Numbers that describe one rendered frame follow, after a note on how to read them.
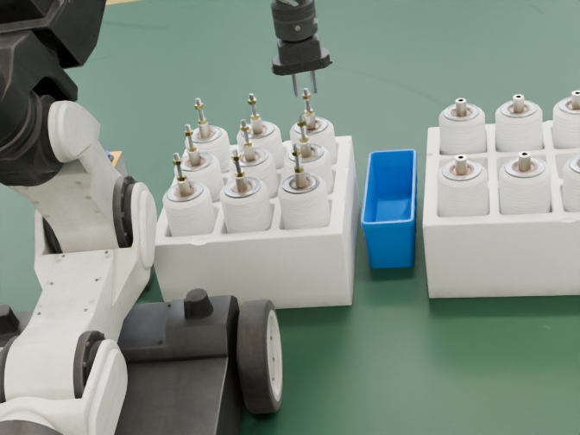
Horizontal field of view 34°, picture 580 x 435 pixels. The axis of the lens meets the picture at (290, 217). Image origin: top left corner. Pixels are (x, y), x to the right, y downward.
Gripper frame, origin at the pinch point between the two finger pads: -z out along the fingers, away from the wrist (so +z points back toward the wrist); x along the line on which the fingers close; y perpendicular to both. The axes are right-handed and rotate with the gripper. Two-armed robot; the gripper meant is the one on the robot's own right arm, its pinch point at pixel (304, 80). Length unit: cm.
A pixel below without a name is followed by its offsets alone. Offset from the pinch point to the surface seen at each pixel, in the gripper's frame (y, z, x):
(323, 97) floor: -64, -36, -9
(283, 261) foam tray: 29.5, -24.2, 11.3
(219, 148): -1.3, -12.8, 20.4
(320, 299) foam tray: 30.8, -34.2, 5.3
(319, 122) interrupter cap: -0.5, -10.8, -2.1
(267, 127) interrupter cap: -3.0, -10.8, 9.3
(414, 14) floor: -113, -36, -47
